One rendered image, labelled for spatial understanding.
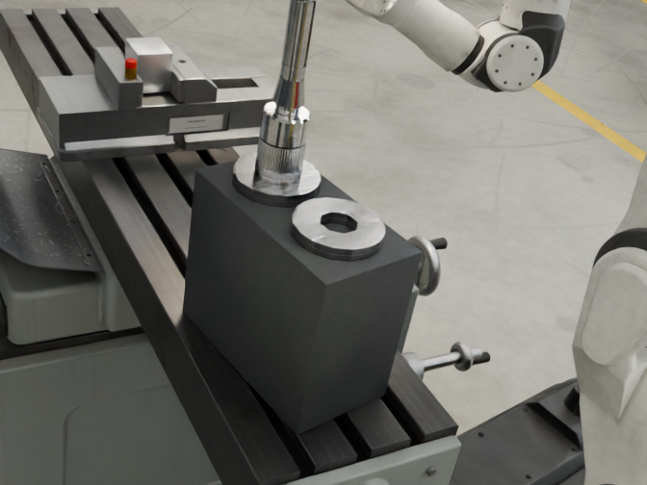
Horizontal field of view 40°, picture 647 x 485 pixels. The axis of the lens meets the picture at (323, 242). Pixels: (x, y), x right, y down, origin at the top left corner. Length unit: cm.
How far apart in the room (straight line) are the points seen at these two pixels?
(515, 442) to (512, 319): 132
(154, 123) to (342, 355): 58
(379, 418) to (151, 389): 54
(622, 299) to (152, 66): 71
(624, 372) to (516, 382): 143
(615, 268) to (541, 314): 177
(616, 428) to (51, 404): 77
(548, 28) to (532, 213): 212
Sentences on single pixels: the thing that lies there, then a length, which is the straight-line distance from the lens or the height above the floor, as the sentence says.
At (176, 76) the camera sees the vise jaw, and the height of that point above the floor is 103.
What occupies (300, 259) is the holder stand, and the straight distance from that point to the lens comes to 81.
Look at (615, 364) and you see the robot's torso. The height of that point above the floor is 93.
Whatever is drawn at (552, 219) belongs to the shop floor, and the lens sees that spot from 335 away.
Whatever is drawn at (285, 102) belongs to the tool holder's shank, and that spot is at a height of 121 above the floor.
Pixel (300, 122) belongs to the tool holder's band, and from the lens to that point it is 86.
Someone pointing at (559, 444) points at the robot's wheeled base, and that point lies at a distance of 150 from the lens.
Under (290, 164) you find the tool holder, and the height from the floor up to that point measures 115.
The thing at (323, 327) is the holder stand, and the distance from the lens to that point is 82.
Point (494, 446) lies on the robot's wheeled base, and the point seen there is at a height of 59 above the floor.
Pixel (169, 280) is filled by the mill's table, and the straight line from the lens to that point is 108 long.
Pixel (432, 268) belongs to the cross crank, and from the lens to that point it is 168.
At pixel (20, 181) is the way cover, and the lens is 137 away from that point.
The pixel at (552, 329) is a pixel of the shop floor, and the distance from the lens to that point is 278.
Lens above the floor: 157
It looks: 33 degrees down
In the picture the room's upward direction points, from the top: 11 degrees clockwise
